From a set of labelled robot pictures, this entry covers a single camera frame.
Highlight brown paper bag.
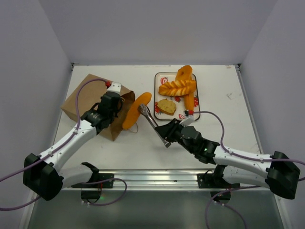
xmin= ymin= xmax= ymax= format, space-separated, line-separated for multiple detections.
xmin=61 ymin=73 xmax=139 ymax=141

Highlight aluminium mounting rail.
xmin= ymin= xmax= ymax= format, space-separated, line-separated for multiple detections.
xmin=30 ymin=168 xmax=279 ymax=191

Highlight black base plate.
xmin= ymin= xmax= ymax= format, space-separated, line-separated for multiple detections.
xmin=197 ymin=165 xmax=240 ymax=189
xmin=72 ymin=173 xmax=114 ymax=189

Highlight orange fake bread loaf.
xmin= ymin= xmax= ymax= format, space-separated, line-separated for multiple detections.
xmin=183 ymin=93 xmax=194 ymax=110

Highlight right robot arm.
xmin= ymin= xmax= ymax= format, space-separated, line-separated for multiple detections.
xmin=155 ymin=119 xmax=300 ymax=199

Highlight braided golden fake bread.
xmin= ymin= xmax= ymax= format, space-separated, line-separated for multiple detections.
xmin=158 ymin=80 xmax=197 ymax=97

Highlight orange fake donut ring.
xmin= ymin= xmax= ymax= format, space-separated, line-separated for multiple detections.
xmin=175 ymin=64 xmax=193 ymax=83

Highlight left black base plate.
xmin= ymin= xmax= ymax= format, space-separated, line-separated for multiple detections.
xmin=72 ymin=173 xmax=114 ymax=189

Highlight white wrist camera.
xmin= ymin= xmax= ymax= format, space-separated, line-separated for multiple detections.
xmin=180 ymin=110 xmax=194 ymax=126
xmin=105 ymin=81 xmax=122 ymax=94

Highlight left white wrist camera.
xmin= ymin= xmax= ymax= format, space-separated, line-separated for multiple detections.
xmin=105 ymin=81 xmax=122 ymax=94

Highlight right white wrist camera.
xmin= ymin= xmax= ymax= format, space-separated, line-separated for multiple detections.
xmin=180 ymin=110 xmax=194 ymax=126

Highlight strawberry print tray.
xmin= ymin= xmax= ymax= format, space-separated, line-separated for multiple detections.
xmin=153 ymin=72 xmax=186 ymax=121

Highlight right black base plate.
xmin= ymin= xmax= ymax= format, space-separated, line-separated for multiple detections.
xmin=197 ymin=165 xmax=240 ymax=189

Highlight speckled fake bread slice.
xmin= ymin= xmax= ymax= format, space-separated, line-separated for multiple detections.
xmin=157 ymin=99 xmax=176 ymax=116

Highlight metal tongs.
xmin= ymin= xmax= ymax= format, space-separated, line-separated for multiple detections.
xmin=138 ymin=104 xmax=171 ymax=148

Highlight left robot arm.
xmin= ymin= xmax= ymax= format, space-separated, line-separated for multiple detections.
xmin=23 ymin=92 xmax=122 ymax=201

